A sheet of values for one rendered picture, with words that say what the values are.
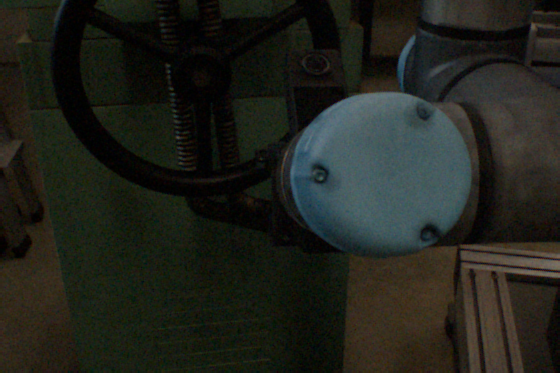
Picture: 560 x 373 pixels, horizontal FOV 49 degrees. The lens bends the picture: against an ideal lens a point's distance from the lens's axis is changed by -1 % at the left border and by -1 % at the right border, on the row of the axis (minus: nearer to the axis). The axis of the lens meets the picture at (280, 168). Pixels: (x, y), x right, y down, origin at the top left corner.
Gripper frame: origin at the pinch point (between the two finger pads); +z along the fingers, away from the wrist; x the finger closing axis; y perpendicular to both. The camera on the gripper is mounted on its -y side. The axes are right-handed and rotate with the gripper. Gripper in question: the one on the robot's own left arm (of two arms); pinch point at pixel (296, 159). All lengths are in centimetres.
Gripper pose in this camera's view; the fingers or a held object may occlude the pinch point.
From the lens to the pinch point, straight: 61.8
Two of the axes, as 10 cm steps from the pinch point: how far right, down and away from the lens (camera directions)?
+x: 10.0, -0.2, 0.9
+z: -0.9, 0.3, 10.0
